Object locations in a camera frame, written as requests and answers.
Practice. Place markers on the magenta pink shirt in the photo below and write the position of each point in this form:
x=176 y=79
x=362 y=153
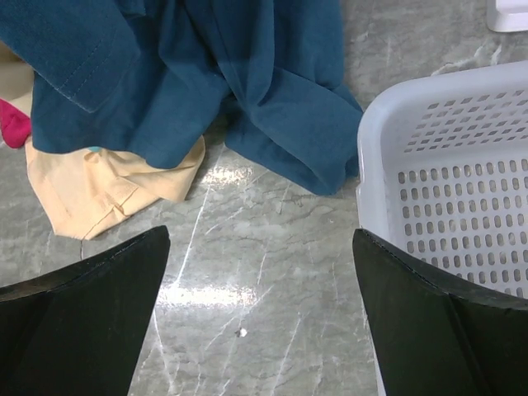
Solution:
x=15 y=126

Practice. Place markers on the dark blue shirt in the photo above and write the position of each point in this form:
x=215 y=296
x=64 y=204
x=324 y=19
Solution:
x=149 y=77

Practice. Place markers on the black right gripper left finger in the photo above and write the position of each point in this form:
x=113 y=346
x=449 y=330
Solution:
x=79 y=330

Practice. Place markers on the white perforated plastic basket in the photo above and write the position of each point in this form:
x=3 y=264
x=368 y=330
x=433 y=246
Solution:
x=443 y=166

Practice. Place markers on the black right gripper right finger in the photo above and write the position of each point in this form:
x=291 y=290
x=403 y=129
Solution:
x=435 y=333

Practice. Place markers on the cream beige shirt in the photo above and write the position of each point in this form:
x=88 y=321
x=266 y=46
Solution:
x=87 y=192

